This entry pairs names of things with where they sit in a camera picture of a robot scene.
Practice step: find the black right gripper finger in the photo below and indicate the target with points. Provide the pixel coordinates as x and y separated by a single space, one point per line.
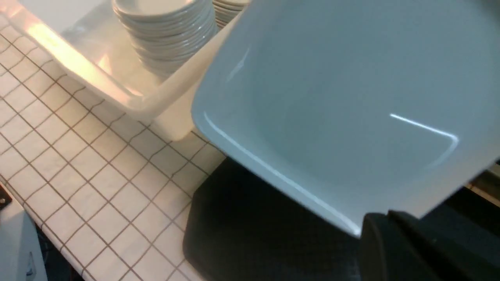
399 247

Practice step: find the large white square rice plate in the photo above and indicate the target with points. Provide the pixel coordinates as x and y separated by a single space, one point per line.
357 106

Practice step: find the black plastic serving tray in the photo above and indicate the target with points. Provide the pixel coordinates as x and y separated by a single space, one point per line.
240 228

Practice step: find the white checkered table cloth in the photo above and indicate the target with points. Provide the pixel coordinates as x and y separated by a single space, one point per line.
107 192

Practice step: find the stack of white square plates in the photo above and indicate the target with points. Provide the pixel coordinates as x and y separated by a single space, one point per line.
227 10

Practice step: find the stack of white small bowls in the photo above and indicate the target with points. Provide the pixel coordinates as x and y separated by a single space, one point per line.
165 34

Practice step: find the large white plastic tub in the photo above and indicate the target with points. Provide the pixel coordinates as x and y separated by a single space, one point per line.
86 38

